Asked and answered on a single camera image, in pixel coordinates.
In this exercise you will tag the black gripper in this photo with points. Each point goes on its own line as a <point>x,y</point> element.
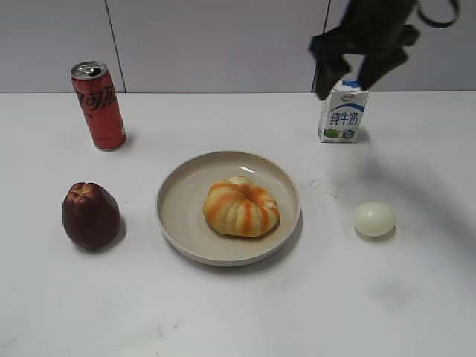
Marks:
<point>377,29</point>

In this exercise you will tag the orange striped croissant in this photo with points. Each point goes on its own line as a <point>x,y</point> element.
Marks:
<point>237,207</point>

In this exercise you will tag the beige round plate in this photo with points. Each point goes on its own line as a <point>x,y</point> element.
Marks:
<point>182,194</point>

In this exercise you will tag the white milk carton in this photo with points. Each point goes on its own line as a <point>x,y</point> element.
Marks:
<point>342,112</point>

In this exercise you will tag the white egg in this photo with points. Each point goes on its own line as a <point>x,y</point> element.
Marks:
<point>374,219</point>

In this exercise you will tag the red cola can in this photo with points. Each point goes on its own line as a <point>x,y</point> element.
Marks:
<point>95,91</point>

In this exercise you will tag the dark red wax apple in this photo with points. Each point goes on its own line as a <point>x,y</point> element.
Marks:
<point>90,216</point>

